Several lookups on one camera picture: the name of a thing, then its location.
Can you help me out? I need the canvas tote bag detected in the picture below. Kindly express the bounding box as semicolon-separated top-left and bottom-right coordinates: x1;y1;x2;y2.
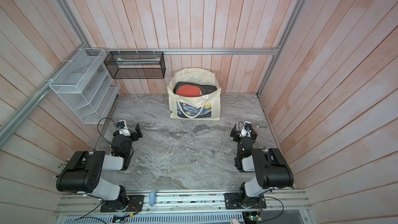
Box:
167;67;221;121

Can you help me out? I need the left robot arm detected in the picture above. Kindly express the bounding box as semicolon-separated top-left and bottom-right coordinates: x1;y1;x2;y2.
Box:
56;120;144;214

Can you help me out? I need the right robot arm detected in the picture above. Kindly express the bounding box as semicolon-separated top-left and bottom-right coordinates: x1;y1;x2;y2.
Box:
224;122;294;209

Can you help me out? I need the small blue cylinder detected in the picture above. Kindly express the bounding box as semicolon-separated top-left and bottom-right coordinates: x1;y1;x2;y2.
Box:
149;191;157;206

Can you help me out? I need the black mesh basket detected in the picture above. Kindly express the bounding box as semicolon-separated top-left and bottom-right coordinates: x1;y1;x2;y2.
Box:
104;51;166;79

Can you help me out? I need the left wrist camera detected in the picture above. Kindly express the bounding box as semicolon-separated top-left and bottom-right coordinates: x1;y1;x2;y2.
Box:
116;120;131;136

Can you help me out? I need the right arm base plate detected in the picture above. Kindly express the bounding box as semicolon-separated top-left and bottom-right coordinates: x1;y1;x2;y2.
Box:
224;192;266;209

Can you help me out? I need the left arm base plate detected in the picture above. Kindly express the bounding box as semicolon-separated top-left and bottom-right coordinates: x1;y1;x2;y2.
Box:
100;195;145;213

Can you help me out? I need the white wire mesh shelf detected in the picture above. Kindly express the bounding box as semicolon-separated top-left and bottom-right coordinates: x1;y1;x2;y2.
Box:
49;48;120;124

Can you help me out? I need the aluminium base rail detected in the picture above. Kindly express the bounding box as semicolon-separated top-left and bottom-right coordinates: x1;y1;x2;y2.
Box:
50;188;317;224

